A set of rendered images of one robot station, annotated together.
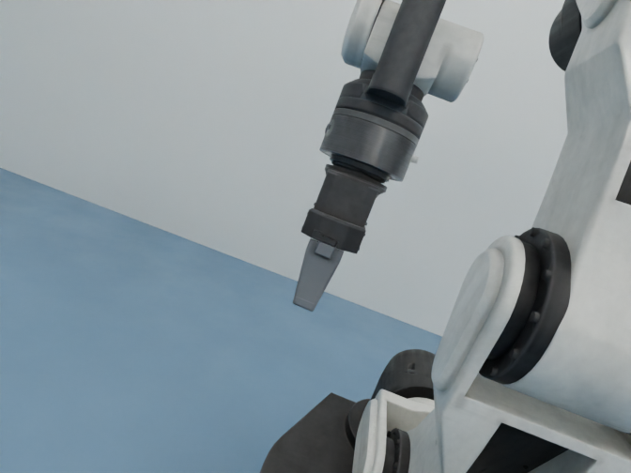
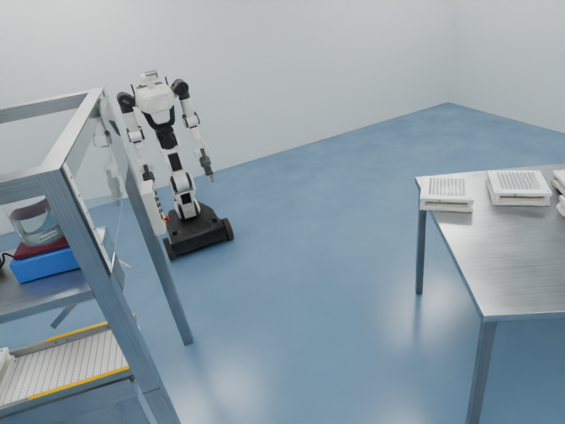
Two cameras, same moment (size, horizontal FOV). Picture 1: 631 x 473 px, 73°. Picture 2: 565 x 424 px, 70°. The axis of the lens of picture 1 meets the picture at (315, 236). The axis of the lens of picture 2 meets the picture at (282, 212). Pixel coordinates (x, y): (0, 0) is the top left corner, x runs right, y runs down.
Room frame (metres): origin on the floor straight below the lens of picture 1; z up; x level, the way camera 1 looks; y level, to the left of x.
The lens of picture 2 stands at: (-2.79, 0.30, 1.97)
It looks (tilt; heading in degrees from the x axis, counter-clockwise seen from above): 30 degrees down; 336
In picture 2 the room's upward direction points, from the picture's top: 9 degrees counter-clockwise
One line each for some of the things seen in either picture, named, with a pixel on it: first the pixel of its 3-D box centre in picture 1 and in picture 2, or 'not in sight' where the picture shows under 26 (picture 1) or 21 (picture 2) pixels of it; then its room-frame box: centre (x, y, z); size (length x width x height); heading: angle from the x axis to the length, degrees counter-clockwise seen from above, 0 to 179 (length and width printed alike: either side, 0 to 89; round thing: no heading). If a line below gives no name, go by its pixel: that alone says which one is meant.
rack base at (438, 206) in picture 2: not in sight; (446, 197); (-1.51, -1.20, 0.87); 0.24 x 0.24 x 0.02; 42
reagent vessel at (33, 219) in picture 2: not in sight; (34, 209); (-1.44, 0.52, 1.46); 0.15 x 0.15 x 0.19
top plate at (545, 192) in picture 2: not in sight; (517, 182); (-1.70, -1.49, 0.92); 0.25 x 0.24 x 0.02; 135
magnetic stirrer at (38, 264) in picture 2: not in sight; (54, 245); (-1.43, 0.52, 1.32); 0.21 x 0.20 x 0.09; 167
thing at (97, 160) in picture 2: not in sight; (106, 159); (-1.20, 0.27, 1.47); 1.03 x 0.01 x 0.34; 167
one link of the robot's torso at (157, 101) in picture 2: not in sight; (155, 103); (0.53, -0.26, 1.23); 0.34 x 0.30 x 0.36; 85
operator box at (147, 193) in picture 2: not in sight; (154, 207); (-0.69, 0.12, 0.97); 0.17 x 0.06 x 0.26; 167
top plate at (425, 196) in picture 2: not in sight; (446, 188); (-1.51, -1.20, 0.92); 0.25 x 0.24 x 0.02; 132
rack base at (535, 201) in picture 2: not in sight; (515, 191); (-1.70, -1.49, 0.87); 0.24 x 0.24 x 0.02; 45
